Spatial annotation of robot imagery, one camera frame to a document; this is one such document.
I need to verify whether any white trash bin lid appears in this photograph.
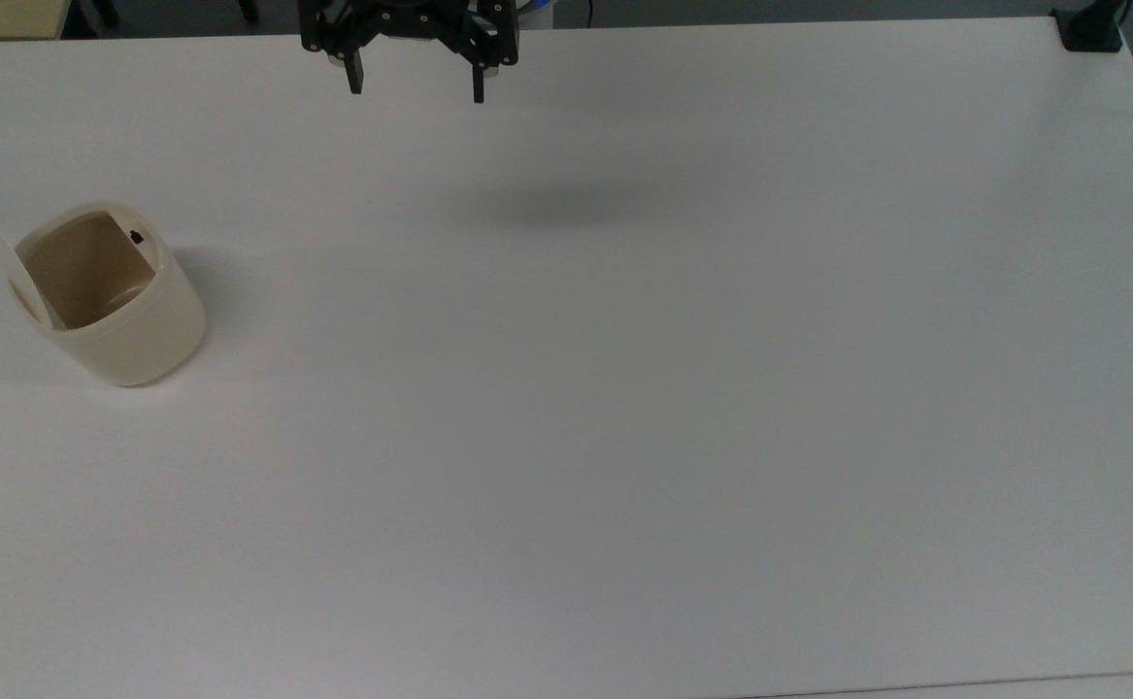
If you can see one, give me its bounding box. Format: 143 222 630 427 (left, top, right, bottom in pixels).
0 192 54 332

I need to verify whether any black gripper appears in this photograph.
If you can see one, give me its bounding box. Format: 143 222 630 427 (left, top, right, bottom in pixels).
298 0 521 105

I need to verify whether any black table clamp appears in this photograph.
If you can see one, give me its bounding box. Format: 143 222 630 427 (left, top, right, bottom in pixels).
1050 0 1132 53

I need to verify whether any light wooden furniture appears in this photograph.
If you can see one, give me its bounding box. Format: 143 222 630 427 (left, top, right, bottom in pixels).
0 0 73 42

